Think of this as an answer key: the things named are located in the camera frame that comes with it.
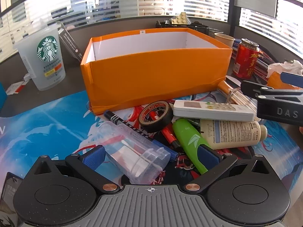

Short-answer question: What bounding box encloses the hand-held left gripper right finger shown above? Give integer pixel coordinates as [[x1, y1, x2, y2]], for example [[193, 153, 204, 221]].
[[185, 145, 273, 193]]

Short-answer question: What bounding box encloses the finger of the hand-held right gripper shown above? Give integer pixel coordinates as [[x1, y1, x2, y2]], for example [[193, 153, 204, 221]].
[[280, 72, 303, 88], [240, 80, 303, 100]]

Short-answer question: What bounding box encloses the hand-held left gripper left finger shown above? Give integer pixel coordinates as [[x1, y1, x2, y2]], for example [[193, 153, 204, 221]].
[[31, 145, 120, 194]]

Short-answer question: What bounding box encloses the green case leaf logo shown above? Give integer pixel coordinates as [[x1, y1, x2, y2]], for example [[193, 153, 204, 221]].
[[172, 118, 209, 175]]

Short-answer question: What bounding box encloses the clear plastic tube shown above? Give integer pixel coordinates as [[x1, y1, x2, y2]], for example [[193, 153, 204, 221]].
[[96, 121, 171, 184]]

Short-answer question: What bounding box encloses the beige lotion bottle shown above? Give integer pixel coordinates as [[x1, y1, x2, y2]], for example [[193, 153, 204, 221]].
[[200, 119, 268, 150]]

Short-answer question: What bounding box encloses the black marker blue cap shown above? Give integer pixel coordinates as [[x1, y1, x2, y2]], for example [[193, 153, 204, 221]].
[[104, 110, 178, 162]]

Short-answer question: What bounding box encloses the white remote control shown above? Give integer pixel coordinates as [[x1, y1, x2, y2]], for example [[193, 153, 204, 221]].
[[173, 100, 257, 122]]

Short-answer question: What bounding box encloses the red lighter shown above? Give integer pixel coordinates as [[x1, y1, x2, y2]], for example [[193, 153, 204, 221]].
[[149, 112, 181, 150]]

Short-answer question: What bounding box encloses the black tape roll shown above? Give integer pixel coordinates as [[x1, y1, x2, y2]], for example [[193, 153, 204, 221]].
[[138, 100, 174, 133]]

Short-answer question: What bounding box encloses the orange cardboard box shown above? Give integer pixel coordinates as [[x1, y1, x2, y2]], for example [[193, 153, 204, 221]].
[[80, 28, 233, 116]]

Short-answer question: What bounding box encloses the crumpled white tissue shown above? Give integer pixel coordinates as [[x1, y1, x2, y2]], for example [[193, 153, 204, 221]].
[[267, 60, 303, 78]]

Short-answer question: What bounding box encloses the orange object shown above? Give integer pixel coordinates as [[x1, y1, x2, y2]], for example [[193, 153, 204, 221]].
[[267, 72, 284, 89]]

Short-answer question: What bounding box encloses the white paper slip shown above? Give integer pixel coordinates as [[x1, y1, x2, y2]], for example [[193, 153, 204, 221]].
[[225, 75, 242, 86]]

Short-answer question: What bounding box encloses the red drink can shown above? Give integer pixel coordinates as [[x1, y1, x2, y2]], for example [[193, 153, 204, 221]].
[[232, 38, 260, 80]]

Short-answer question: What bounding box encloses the printed desk mat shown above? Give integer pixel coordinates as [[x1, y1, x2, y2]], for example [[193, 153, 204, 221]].
[[0, 90, 303, 218]]

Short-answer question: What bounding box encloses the brown paper cup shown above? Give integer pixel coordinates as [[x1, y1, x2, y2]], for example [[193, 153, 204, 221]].
[[214, 33, 235, 48]]

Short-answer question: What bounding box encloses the black mesh desk organizer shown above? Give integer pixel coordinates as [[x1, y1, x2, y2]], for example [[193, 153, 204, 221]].
[[155, 20, 210, 36]]

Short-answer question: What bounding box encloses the grey panel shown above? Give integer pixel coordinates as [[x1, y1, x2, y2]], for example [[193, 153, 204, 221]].
[[234, 0, 277, 18]]

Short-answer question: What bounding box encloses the black smartphone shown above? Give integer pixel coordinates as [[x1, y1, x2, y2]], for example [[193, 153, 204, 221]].
[[0, 172, 23, 227]]

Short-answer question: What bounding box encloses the yellow toy brick plate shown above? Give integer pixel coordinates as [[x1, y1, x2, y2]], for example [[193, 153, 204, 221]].
[[171, 12, 192, 25]]

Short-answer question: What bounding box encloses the red white card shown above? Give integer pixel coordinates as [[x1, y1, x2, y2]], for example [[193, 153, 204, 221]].
[[6, 80, 25, 95]]

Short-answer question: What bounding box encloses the blue paper bag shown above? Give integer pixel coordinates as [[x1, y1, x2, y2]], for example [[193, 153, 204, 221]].
[[0, 82, 7, 114]]

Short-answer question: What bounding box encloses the frosted plastic cup green logo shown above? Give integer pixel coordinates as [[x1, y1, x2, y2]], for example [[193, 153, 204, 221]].
[[14, 24, 66, 91]]

